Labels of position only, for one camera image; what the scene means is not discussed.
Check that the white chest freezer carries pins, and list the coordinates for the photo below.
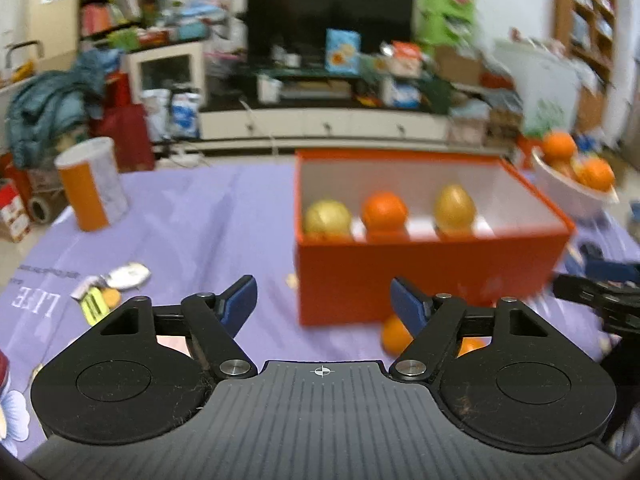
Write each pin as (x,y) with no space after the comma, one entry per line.
(547,85)

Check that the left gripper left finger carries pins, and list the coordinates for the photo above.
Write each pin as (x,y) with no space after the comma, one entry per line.
(213,321)

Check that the teal jacket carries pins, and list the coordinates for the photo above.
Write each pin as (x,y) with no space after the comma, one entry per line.
(56,101)

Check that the large orange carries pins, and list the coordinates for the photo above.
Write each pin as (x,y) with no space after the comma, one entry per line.
(384,212)

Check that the large green-yellow passion fruit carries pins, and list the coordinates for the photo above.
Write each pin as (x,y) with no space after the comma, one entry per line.
(327,218)

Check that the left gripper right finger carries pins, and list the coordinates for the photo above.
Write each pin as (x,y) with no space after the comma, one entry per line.
(432,321)

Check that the white orange carton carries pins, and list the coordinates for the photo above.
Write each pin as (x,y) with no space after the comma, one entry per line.
(404,60)

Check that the white glass-door cabinet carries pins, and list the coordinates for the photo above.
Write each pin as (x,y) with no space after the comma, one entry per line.
(165,67)

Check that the black television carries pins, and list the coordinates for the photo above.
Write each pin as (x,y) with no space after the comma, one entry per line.
(301,25)

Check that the wooden bookshelf right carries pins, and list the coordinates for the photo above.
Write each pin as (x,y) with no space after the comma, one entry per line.
(586,29)

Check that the white fruit bowl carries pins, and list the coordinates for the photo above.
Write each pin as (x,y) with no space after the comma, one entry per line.
(576,200)

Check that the red cherry tomato front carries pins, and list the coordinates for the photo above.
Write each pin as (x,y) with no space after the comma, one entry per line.
(4,371)

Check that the small orange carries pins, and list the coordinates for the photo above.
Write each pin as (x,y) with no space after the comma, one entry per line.
(469,344)

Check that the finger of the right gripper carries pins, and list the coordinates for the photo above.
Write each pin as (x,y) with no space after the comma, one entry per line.
(611,271)

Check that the orange cardboard box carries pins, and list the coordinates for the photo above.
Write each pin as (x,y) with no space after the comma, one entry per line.
(517,238)

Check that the yellow passion fruit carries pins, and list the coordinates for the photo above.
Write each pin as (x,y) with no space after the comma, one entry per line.
(454,210)

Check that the orange white canister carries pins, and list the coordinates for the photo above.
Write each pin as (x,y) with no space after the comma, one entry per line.
(92,185)

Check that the orange in bowl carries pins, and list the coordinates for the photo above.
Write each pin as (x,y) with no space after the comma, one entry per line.
(596,173)
(558,146)

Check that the blue snack box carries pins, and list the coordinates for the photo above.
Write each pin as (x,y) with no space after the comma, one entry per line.
(342,51)

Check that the orange in bowl front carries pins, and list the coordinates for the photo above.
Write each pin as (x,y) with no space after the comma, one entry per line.
(596,173)

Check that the white tv cabinet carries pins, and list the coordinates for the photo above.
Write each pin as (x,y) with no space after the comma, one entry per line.
(322,123)

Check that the white air conditioner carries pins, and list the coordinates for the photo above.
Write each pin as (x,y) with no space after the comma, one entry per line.
(55,25)

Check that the green plastic shelf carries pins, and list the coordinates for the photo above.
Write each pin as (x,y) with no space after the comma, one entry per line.
(446,22)

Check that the orange in bowl back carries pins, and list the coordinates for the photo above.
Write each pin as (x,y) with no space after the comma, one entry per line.
(558,146)

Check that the yellow-green key fob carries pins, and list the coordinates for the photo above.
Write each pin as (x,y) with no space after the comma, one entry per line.
(93,306)

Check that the kumquat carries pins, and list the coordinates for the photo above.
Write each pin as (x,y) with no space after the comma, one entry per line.
(395,338)

